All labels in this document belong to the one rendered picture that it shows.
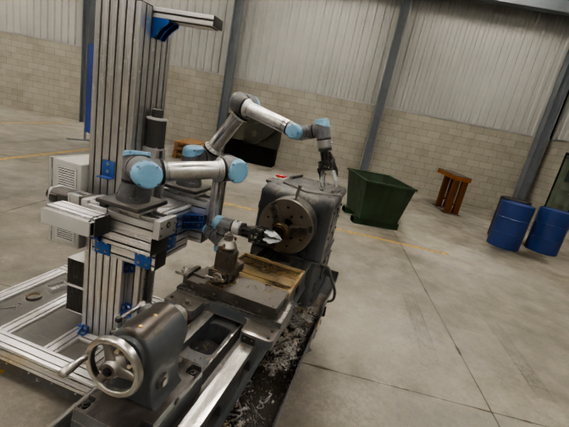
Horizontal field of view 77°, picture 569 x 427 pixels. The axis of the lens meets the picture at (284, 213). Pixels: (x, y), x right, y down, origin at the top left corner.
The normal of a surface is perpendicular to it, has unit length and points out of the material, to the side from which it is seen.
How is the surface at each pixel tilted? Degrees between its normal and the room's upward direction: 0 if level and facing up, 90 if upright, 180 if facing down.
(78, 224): 90
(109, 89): 90
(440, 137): 90
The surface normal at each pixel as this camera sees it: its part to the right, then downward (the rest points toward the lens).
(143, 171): 0.46, 0.34
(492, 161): -0.14, 0.25
